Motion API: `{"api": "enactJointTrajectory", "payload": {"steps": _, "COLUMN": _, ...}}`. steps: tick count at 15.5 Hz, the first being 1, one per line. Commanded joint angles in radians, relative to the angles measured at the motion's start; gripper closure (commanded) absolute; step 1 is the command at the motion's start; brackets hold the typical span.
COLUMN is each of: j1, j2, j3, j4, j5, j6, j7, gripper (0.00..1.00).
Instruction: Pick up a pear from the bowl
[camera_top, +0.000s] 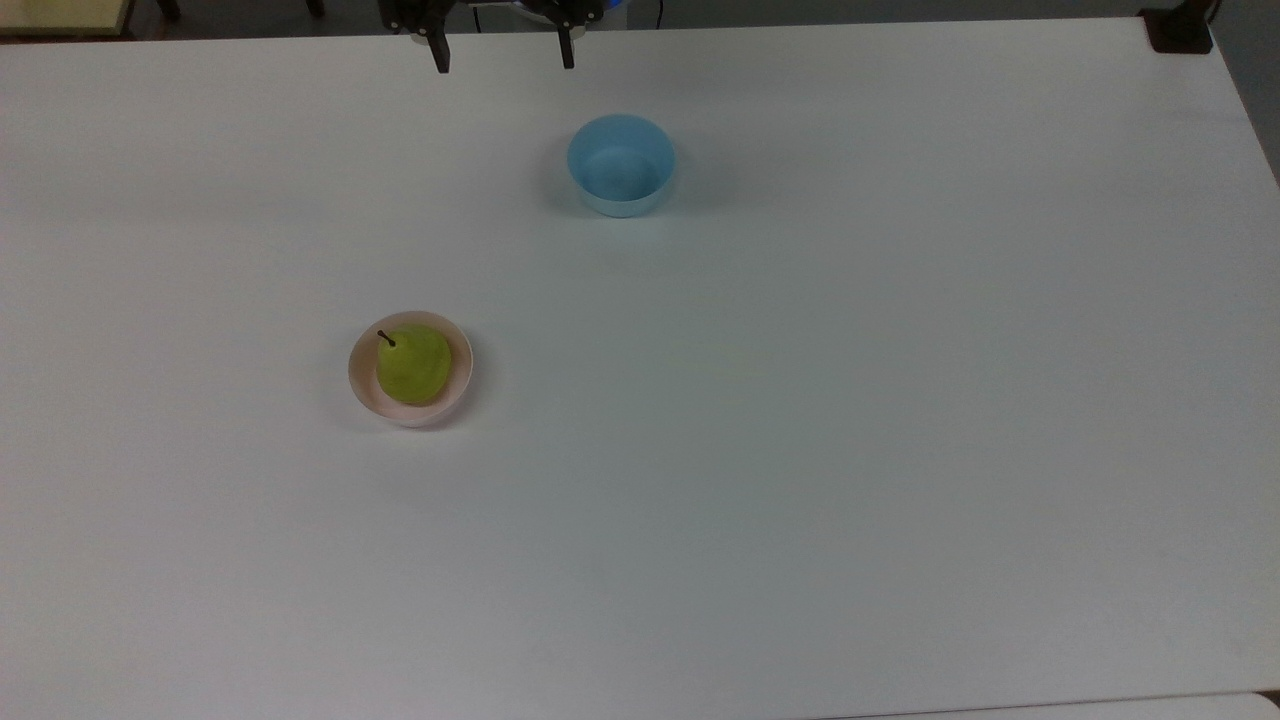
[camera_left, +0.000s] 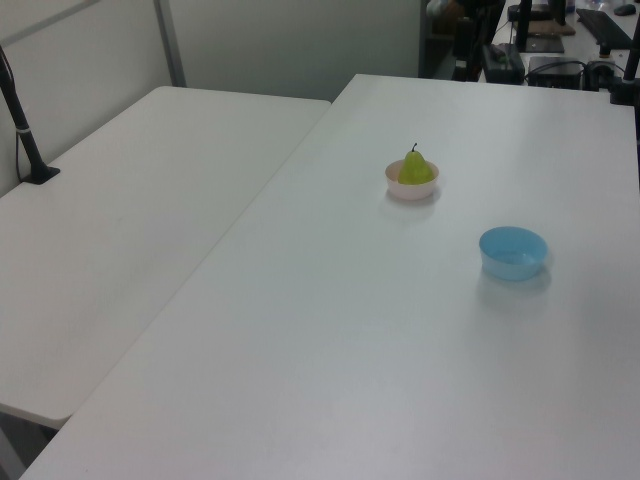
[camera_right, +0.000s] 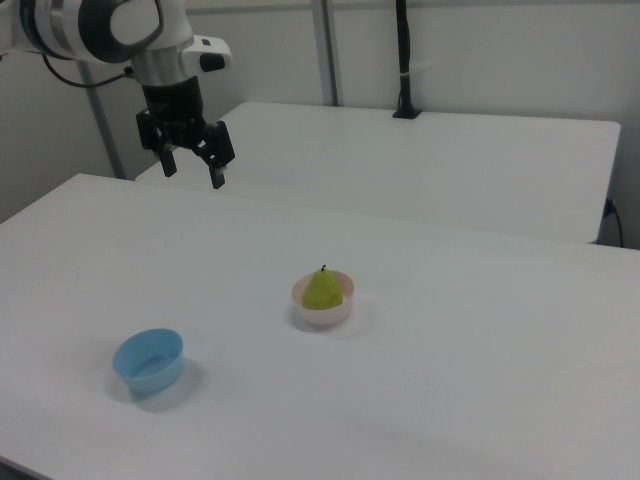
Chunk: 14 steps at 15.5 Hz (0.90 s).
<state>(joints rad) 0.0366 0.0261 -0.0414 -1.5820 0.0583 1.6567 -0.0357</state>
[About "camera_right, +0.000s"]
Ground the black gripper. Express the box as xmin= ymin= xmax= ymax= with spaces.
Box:
xmin=135 ymin=78 xmax=237 ymax=191

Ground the green pear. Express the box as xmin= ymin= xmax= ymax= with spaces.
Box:
xmin=301 ymin=263 xmax=345 ymax=311

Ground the pink plastic bowl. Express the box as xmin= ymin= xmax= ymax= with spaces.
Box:
xmin=291 ymin=270 xmax=356 ymax=329

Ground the blue plastic bowl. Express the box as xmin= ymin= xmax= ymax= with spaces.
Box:
xmin=112 ymin=327 xmax=185 ymax=395

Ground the white side table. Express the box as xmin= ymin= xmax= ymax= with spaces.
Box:
xmin=134 ymin=101 xmax=623 ymax=245

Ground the aluminium frame post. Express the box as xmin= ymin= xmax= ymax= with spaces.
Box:
xmin=310 ymin=0 xmax=345 ymax=107
xmin=78 ymin=62 xmax=127 ymax=180

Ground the black cable on robot arm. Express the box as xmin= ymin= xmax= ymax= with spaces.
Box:
xmin=41 ymin=51 xmax=137 ymax=90

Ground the black camera pole with base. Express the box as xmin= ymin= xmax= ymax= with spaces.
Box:
xmin=391 ymin=0 xmax=424 ymax=121

